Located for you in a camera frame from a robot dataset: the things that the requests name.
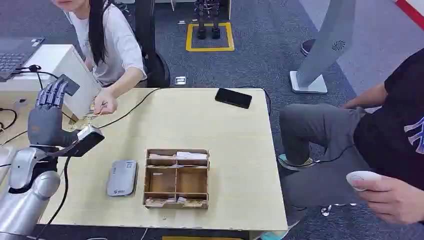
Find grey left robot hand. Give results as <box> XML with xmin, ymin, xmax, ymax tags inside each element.
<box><xmin>27</xmin><ymin>78</ymin><xmax>81</xmax><ymax>149</ymax></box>

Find dark card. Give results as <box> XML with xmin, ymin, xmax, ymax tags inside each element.
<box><xmin>58</xmin><ymin>74</ymin><xmax>81</xmax><ymax>97</ymax></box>

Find small stack of cards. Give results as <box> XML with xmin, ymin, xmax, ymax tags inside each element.
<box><xmin>83</xmin><ymin>96</ymin><xmax>108</xmax><ymax>121</ymax></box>

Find white cabinet box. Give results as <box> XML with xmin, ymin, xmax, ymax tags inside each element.
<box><xmin>0</xmin><ymin>44</ymin><xmax>103</xmax><ymax>120</ymax></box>

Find person's hand holding cards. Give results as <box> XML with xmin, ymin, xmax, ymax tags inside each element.
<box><xmin>93</xmin><ymin>88</ymin><xmax>119</xmax><ymax>116</ymax></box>

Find grey laptop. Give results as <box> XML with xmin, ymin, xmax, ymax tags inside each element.
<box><xmin>0</xmin><ymin>37</ymin><xmax>46</xmax><ymax>83</ymax></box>

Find grey flat card reader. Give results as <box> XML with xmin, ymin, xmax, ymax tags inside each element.
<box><xmin>106</xmin><ymin>159</ymin><xmax>138</xmax><ymax>198</ymax></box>

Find seated person in white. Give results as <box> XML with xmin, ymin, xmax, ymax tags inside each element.
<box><xmin>50</xmin><ymin>0</ymin><xmax>149</xmax><ymax>116</ymax></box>

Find brown cards stack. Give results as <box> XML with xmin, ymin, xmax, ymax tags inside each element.
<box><xmin>148</xmin><ymin>152</ymin><xmax>177</xmax><ymax>161</ymax></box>

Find black office chair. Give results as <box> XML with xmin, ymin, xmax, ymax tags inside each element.
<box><xmin>134</xmin><ymin>0</ymin><xmax>172</xmax><ymax>89</ymax></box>

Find mixed printed cards row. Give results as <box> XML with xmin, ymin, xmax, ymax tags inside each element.
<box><xmin>145</xmin><ymin>196</ymin><xmax>208</xmax><ymax>209</ymax></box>

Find wooden compartment box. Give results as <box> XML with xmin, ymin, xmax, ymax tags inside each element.
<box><xmin>142</xmin><ymin>148</ymin><xmax>211</xmax><ymax>210</ymax></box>

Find white cards stack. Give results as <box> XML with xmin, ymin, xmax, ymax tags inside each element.
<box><xmin>175</xmin><ymin>151</ymin><xmax>209</xmax><ymax>161</ymax></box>

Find black smartphone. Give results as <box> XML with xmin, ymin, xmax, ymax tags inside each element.
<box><xmin>214</xmin><ymin>87</ymin><xmax>253</xmax><ymax>110</ymax></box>

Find black robot legs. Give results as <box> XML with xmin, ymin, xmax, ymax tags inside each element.
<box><xmin>194</xmin><ymin>0</ymin><xmax>222</xmax><ymax>40</ymax></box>

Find teal soled shoe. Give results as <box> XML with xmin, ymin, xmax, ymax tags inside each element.
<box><xmin>277</xmin><ymin>153</ymin><xmax>315</xmax><ymax>172</ymax></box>

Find dark shoe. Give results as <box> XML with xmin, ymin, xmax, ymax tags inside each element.
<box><xmin>300</xmin><ymin>38</ymin><xmax>316</xmax><ymax>57</ymax></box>

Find grey white pillar stand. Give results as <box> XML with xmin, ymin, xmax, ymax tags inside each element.
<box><xmin>289</xmin><ymin>0</ymin><xmax>358</xmax><ymax>95</ymax></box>

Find seated person in black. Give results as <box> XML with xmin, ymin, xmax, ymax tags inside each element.
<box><xmin>277</xmin><ymin>47</ymin><xmax>424</xmax><ymax>226</ymax></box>

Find person's hand holding controller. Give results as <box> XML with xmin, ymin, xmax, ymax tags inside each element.
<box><xmin>355</xmin><ymin>176</ymin><xmax>424</xmax><ymax>226</ymax></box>

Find black looped cable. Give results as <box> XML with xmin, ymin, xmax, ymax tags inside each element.
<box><xmin>0</xmin><ymin>107</ymin><xmax>18</xmax><ymax>132</ymax></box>

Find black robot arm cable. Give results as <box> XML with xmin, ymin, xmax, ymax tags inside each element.
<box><xmin>34</xmin><ymin>155</ymin><xmax>72</xmax><ymax>240</ymax></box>

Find long black desk cable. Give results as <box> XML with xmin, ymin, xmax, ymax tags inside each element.
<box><xmin>96</xmin><ymin>87</ymin><xmax>163</xmax><ymax>130</ymax></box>

